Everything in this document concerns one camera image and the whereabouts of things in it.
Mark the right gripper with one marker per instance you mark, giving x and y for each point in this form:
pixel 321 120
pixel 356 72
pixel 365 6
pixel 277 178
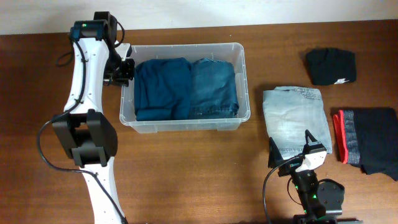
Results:
pixel 274 157

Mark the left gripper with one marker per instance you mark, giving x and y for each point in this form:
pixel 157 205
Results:
pixel 125 72

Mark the light blue jeans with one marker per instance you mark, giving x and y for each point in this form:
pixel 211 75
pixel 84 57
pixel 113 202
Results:
pixel 291 110

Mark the teal blue shirt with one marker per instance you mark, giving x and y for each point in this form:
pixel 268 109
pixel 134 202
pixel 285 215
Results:
pixel 162 89

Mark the black garment with red trim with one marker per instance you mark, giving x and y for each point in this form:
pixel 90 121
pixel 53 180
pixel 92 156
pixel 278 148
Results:
pixel 367 138

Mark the dark blue jeans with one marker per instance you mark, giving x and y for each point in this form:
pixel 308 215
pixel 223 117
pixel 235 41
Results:
pixel 213 94

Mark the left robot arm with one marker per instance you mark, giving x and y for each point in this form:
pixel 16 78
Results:
pixel 87 137

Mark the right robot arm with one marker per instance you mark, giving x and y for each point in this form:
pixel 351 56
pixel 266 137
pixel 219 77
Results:
pixel 321 200

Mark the folded black Nike garment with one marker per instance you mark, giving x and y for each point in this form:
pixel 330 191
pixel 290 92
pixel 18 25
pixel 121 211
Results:
pixel 331 66

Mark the clear plastic storage bin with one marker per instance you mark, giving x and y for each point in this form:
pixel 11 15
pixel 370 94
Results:
pixel 232 52

